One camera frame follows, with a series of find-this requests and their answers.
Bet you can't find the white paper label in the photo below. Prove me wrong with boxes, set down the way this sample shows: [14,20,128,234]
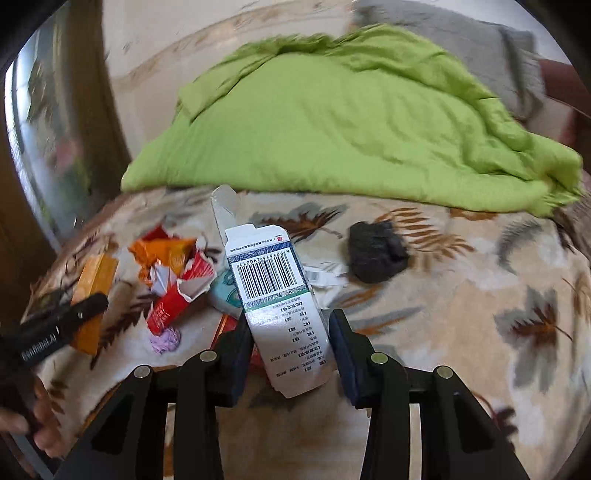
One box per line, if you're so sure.
[302,263,349,289]

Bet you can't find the glass window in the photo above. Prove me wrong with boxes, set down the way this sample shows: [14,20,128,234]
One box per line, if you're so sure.
[4,18,88,232]

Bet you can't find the person's left hand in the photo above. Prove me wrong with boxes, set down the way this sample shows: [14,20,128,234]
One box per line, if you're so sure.
[0,376,63,457]

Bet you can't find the grey pillow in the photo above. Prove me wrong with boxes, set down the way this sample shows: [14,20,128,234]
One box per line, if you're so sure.
[355,0,546,121]

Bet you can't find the teal packet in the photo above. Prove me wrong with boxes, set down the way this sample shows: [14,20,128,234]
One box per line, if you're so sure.
[208,268,245,319]

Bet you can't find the torn red packet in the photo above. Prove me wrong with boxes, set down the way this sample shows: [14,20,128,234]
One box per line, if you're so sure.
[147,235,218,335]

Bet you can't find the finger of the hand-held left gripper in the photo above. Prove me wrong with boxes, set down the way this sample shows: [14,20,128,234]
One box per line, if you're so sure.
[46,292,109,344]

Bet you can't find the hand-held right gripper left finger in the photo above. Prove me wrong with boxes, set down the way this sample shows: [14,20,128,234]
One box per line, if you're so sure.
[53,316,254,480]

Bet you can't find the white barcode carton box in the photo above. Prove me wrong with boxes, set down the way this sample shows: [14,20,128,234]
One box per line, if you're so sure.
[210,185,333,398]

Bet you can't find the crumpled pink paper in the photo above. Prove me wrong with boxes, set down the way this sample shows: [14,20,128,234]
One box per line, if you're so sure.
[150,327,182,355]

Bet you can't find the orange carton box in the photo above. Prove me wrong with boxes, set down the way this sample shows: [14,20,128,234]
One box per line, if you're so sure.
[69,254,120,356]

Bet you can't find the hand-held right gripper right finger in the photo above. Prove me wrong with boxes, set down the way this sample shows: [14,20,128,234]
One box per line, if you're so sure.
[329,309,532,480]

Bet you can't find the leaf printed blanket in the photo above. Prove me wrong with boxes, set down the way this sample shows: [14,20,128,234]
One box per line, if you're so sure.
[21,185,591,480]

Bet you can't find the crumpled orange wrapper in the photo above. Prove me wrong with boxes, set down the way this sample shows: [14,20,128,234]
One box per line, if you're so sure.
[128,226,199,282]

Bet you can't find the crumpled black plastic bag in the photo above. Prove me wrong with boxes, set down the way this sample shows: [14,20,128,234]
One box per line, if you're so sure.
[347,220,411,284]

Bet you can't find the brown striped pillow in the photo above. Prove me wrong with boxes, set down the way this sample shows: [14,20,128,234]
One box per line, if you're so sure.
[538,58,591,153]

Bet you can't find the green blanket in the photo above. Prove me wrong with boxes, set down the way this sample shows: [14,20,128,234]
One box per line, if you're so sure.
[121,24,583,217]

